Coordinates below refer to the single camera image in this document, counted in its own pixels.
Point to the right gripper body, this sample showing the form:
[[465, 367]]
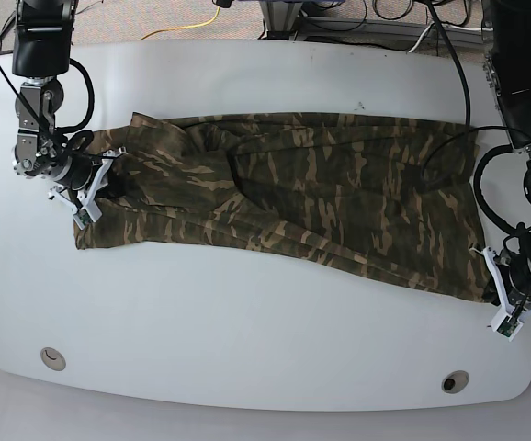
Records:
[[82, 182]]

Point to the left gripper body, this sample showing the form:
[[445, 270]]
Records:
[[511, 277]]

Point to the camouflage t-shirt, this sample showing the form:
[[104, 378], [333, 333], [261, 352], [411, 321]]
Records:
[[383, 198]]

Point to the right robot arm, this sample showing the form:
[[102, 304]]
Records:
[[41, 53]]

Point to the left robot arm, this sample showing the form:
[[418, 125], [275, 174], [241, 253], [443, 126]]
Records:
[[506, 32]]

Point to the right table grommet hole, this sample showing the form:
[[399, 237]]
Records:
[[455, 382]]

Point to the table grommet hole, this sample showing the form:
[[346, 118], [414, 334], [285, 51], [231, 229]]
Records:
[[455, 382], [53, 359]]

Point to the left table grommet hole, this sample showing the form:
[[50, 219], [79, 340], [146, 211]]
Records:
[[53, 359]]

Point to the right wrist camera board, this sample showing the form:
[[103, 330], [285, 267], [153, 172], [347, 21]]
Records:
[[82, 219]]

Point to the aluminium frame stand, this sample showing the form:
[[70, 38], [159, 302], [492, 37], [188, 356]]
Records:
[[284, 19]]

